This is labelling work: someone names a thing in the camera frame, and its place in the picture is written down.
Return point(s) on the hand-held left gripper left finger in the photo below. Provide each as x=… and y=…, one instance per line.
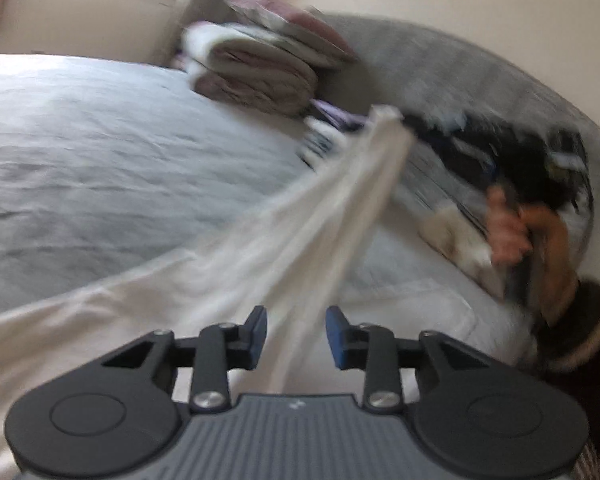
x=257, y=332

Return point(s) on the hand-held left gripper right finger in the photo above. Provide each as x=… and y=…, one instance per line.
x=336, y=337

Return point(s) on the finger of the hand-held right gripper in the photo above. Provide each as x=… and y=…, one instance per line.
x=427, y=130

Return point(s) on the white cotton garment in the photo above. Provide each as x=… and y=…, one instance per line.
x=305, y=240

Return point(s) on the person's right forearm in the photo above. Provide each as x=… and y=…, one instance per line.
x=575, y=310

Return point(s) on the person's right hand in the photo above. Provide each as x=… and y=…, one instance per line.
x=507, y=230

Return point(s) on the grey quilted headboard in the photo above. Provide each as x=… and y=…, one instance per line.
x=455, y=70

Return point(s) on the purple folded garment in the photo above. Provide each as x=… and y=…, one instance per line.
x=340, y=112

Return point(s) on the white plush toy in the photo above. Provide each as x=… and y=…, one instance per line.
x=455, y=240

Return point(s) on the pink grey pillow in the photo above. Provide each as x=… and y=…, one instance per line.
x=295, y=25

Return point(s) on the folded grey pink quilt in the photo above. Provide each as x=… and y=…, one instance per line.
x=255, y=75

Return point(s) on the grey bed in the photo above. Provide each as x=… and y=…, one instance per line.
x=105, y=135

